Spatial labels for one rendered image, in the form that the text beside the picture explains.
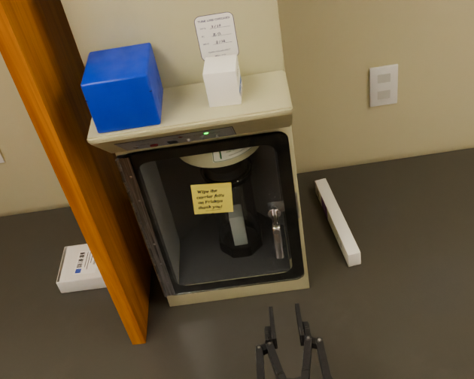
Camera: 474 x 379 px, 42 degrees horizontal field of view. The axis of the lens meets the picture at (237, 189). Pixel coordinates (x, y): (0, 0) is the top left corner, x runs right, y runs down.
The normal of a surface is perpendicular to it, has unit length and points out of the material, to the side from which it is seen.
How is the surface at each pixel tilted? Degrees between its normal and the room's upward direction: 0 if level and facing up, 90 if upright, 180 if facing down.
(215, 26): 90
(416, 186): 0
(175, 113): 0
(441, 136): 90
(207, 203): 90
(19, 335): 0
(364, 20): 90
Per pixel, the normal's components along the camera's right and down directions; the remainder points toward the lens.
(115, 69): -0.15, -0.74
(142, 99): 0.05, 0.66
